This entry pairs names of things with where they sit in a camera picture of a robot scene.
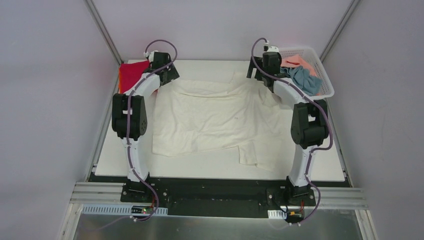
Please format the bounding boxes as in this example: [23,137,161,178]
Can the cream white t shirt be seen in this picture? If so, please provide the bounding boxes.
[152,78,295,171]

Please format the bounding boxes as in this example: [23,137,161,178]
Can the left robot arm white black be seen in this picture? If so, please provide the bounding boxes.
[111,51,180,203]

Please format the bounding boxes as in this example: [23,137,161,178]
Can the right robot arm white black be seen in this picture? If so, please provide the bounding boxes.
[247,44,332,205]

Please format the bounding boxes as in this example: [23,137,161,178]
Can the pink t shirt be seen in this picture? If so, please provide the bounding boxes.
[280,55,317,76]

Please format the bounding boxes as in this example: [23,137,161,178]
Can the folded red t shirt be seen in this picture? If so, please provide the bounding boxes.
[120,60,150,94]

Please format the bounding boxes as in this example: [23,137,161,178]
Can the folded orange t shirt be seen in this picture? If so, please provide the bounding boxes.
[118,67,123,94]

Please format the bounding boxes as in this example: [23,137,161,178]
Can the blue grey t shirt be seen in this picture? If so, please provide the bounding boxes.
[280,66,323,96]

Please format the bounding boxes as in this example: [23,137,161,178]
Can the white plastic laundry basket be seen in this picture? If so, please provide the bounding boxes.
[279,46,335,100]

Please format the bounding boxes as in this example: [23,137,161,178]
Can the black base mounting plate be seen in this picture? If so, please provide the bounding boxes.
[86,172,352,220]

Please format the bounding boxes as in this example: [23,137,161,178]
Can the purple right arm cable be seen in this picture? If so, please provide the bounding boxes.
[250,37,334,228]

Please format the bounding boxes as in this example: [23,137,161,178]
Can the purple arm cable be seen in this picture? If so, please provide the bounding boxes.
[82,39,179,229]
[250,37,334,228]

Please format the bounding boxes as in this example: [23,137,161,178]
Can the left corner aluminium post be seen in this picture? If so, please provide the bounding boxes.
[84,0,124,65]

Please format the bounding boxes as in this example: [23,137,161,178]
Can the corner aluminium post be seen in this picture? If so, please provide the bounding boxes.
[84,0,124,65]
[319,0,362,63]

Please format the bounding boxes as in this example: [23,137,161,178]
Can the right corner aluminium post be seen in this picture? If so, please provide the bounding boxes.
[319,0,362,63]

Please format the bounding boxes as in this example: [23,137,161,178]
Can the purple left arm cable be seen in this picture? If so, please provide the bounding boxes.
[82,39,179,229]

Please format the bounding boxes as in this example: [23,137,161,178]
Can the aluminium front frame rail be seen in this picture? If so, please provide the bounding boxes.
[70,182,369,210]

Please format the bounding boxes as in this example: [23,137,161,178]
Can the right white cable duct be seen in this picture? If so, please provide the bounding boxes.
[267,210,287,220]

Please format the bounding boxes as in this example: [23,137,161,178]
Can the white cable duct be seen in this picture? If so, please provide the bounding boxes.
[267,210,287,220]
[81,204,154,217]

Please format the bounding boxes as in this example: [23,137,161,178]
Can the left white cable duct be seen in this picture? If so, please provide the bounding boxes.
[81,204,154,217]

